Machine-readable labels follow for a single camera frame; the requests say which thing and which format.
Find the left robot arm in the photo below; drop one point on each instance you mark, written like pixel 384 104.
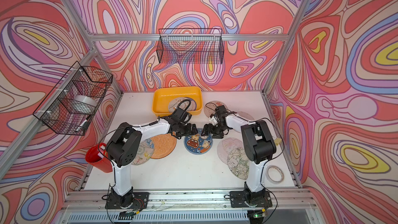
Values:
pixel 123 146

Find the cream blue doodle coaster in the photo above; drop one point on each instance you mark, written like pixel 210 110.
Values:
pixel 144 153

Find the blue toast cartoon coaster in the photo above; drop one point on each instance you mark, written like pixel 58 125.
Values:
pixel 197 144

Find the wall wire basket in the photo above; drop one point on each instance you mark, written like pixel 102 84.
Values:
pixel 190 46
pixel 55 110

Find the orange round coaster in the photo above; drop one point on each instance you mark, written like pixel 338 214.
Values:
pixel 163 145

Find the yellow binder clip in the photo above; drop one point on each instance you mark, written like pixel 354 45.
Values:
pixel 278 141

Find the white bear coaster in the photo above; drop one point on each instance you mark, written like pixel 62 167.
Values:
pixel 175 103

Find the yellow plastic storage box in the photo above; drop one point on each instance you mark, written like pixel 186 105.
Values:
pixel 163 96

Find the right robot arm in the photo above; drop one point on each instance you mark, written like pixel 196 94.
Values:
pixel 258 144

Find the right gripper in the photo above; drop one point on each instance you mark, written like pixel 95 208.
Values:
pixel 214 135

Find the green line-art coaster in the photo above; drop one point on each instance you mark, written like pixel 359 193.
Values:
pixel 238 163

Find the left wall wire basket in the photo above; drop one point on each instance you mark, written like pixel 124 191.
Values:
pixel 55 110

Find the marker pen in basket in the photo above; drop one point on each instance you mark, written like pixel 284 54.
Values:
pixel 83 126

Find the white tape roll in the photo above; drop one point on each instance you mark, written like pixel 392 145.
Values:
pixel 275 174

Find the pale pink cloud coaster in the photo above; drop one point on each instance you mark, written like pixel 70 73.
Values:
pixel 226 146

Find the back wall wire basket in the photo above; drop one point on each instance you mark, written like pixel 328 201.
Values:
pixel 190 46

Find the silver tape roll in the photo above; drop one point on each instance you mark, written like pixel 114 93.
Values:
pixel 84 104

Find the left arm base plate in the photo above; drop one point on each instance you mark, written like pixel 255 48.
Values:
pixel 136 201

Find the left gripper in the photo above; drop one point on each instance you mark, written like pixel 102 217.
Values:
pixel 189 132

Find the red plastic cup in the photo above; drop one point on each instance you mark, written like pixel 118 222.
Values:
pixel 98 158

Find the pink swirl coaster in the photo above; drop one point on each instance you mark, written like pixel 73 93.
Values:
pixel 246 116

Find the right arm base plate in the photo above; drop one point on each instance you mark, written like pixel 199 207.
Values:
pixel 246 198

